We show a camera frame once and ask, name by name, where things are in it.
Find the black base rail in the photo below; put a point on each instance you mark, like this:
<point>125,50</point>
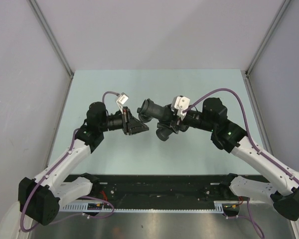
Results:
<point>162,191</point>

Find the large grey pipe adapter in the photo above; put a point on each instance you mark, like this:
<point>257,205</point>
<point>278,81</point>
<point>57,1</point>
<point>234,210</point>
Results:
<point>149,110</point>

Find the white slotted cable duct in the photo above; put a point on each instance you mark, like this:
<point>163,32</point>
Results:
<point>98,207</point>

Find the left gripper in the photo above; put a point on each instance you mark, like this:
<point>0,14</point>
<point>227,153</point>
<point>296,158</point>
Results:
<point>130,125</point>

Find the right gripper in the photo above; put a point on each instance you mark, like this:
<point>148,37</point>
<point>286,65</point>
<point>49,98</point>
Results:
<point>175,125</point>

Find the grey pipe tee fitting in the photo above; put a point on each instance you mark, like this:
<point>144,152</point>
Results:
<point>164,130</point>

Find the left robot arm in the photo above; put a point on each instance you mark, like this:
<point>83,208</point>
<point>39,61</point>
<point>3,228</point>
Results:
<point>42,197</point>

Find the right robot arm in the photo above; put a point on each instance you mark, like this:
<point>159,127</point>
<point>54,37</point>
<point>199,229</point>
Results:
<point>282,189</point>

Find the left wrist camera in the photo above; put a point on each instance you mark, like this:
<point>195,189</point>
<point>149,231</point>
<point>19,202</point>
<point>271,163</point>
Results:
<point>121,100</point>

